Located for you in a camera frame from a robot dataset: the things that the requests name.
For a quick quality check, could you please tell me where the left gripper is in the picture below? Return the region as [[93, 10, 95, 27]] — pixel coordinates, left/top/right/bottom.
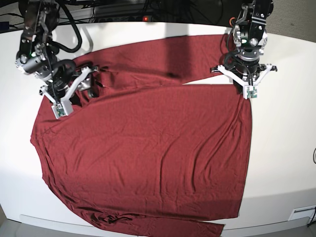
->
[[210, 55, 277, 95]]

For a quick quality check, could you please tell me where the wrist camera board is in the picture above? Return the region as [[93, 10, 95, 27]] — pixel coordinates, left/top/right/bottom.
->
[[51, 103, 74, 119], [243, 85, 258, 99]]

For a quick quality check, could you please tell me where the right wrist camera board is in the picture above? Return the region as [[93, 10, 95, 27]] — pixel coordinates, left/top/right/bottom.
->
[[51, 103, 74, 119]]

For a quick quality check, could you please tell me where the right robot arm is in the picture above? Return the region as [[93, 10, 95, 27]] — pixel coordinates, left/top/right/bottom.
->
[[15, 0, 99, 119]]

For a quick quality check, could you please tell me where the black power strip red switch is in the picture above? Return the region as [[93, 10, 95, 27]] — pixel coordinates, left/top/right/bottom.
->
[[92, 15, 153, 23]]

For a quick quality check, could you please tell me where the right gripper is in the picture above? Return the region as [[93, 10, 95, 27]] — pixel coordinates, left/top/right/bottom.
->
[[39, 59, 99, 107]]

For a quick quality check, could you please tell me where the dark red long-sleeve shirt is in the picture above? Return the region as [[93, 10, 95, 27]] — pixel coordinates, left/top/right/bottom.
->
[[31, 35, 252, 237]]

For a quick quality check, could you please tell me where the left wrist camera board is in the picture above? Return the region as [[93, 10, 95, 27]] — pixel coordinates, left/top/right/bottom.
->
[[243, 85, 258, 99]]

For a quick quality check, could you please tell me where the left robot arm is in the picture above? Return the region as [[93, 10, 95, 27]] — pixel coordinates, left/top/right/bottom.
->
[[211, 0, 277, 99]]

